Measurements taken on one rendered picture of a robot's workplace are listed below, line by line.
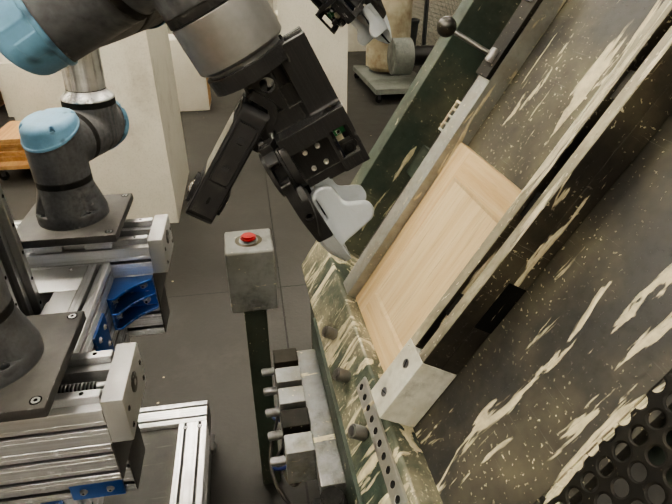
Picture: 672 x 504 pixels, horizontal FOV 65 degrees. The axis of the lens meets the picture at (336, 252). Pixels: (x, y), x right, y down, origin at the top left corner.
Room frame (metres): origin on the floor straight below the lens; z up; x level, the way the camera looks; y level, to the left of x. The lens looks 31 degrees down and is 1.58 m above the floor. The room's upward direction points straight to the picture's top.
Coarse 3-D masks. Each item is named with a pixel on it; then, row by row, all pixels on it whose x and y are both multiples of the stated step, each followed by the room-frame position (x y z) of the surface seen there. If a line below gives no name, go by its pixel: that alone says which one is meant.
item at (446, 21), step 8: (448, 16) 1.07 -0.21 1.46; (440, 24) 1.06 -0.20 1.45; (448, 24) 1.06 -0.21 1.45; (456, 24) 1.07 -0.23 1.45; (440, 32) 1.06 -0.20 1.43; (448, 32) 1.06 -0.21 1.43; (456, 32) 1.06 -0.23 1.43; (464, 40) 1.06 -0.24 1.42; (472, 40) 1.05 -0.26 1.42; (480, 48) 1.04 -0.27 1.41; (496, 48) 1.03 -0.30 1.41; (488, 56) 1.03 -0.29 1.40
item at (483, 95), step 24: (552, 0) 1.03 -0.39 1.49; (528, 24) 1.02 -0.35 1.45; (528, 48) 1.02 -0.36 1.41; (504, 72) 1.02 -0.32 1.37; (480, 96) 1.01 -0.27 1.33; (456, 120) 1.03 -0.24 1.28; (480, 120) 1.01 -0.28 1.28; (456, 144) 1.00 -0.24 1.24; (432, 168) 0.99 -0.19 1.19; (408, 192) 1.01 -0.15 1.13; (408, 216) 0.98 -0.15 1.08; (384, 240) 0.98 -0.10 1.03; (360, 264) 0.99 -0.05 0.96; (360, 288) 0.97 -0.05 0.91
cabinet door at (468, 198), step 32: (448, 160) 1.00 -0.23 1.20; (480, 160) 0.91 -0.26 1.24; (448, 192) 0.93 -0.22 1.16; (480, 192) 0.84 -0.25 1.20; (512, 192) 0.78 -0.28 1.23; (416, 224) 0.95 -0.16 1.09; (448, 224) 0.86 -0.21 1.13; (480, 224) 0.79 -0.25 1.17; (384, 256) 0.97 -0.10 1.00; (416, 256) 0.88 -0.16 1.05; (448, 256) 0.80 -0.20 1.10; (384, 288) 0.90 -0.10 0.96; (416, 288) 0.82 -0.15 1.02; (448, 288) 0.75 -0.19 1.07; (384, 320) 0.83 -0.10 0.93; (416, 320) 0.76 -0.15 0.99; (384, 352) 0.76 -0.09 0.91
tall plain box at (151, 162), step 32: (160, 32) 3.57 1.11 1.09; (128, 64) 3.02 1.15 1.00; (160, 64) 3.36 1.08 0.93; (128, 96) 3.02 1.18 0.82; (160, 96) 3.16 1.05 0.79; (160, 128) 3.04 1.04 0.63; (96, 160) 2.98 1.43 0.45; (128, 160) 3.01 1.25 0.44; (160, 160) 3.04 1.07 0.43; (128, 192) 3.00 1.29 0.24; (160, 192) 3.03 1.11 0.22
